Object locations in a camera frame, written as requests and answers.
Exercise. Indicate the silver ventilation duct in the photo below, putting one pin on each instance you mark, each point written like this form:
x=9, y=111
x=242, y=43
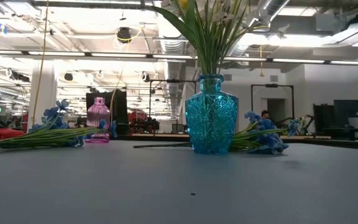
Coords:
x=172, y=93

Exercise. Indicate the white artificial flower bunch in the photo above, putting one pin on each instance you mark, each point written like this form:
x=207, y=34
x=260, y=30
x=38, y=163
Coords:
x=211, y=46

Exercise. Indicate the black rectangular panel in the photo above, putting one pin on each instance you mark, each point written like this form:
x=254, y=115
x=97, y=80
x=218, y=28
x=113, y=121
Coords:
x=120, y=109

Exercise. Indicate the teal cut glass vase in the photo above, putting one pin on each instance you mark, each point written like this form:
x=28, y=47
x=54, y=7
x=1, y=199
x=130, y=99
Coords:
x=211, y=124

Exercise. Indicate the ceiling light strip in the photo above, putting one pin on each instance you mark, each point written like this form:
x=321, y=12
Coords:
x=120, y=55
x=297, y=60

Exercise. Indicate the black metal gantry frame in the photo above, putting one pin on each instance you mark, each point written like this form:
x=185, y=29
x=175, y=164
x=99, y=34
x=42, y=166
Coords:
x=272, y=85

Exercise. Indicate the person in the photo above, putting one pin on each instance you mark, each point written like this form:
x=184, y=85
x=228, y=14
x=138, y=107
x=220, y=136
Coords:
x=265, y=114

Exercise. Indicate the blue artificial flower bunch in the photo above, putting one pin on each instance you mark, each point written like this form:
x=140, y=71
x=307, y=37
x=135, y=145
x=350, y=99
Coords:
x=266, y=137
x=53, y=113

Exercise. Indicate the dark desk with monitors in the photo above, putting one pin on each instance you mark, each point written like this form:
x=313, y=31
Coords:
x=346, y=115

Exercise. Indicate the red artificial tulip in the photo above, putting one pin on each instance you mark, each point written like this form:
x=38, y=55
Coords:
x=6, y=133

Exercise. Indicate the purple ribbed glass vase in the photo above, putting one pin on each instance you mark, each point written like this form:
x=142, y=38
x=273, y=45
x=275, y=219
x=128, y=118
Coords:
x=97, y=115

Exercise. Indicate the blue-grey table mat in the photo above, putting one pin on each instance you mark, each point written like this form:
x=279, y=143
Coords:
x=179, y=186

